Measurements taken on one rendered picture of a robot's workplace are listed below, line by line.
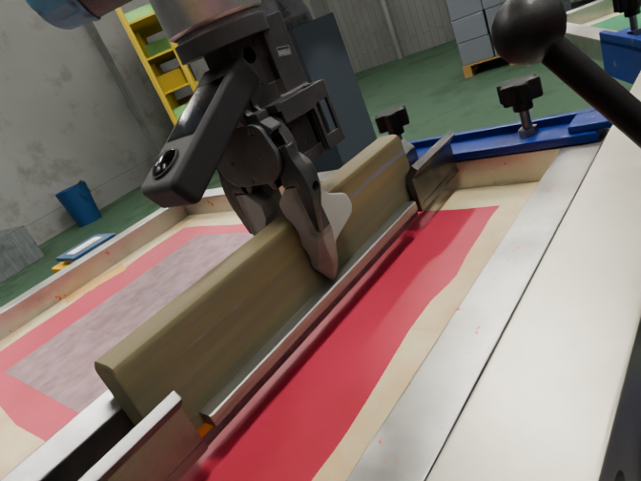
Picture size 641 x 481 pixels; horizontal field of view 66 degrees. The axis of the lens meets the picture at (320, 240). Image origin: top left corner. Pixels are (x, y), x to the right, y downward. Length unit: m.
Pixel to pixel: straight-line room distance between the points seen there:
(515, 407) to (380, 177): 0.33
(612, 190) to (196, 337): 0.27
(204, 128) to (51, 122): 8.02
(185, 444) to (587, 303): 0.24
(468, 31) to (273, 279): 5.99
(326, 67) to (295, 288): 0.81
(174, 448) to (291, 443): 0.08
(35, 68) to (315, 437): 8.28
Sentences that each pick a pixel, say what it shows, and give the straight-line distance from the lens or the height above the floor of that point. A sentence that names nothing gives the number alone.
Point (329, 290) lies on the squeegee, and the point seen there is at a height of 0.99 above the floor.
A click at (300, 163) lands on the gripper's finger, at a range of 0.36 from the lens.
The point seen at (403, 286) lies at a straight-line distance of 0.45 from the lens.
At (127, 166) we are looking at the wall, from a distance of 8.76.
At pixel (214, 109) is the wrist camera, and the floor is 1.16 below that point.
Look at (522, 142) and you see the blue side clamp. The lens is 0.57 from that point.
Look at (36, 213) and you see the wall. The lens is 8.00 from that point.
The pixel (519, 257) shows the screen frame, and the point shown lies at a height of 0.99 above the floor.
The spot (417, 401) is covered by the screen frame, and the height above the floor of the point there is 0.99.
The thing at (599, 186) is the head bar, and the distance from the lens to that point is 0.34.
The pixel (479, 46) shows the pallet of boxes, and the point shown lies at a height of 0.31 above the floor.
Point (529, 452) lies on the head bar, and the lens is 0.19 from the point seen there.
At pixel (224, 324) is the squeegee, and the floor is 1.03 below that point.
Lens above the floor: 1.19
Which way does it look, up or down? 22 degrees down
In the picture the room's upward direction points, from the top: 23 degrees counter-clockwise
